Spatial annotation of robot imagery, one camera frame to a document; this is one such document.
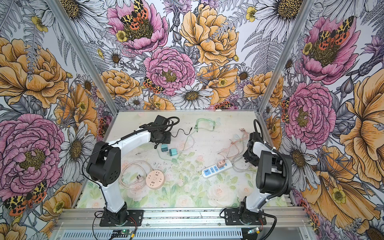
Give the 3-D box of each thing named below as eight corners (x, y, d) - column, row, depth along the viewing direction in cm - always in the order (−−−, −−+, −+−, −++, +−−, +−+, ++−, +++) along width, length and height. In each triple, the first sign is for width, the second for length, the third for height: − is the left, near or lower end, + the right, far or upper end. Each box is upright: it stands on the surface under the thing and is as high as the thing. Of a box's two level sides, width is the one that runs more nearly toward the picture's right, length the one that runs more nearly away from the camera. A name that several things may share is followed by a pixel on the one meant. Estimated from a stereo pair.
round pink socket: (145, 189, 85) (143, 187, 83) (149, 172, 92) (147, 169, 89) (163, 189, 85) (162, 187, 83) (165, 172, 92) (164, 169, 89)
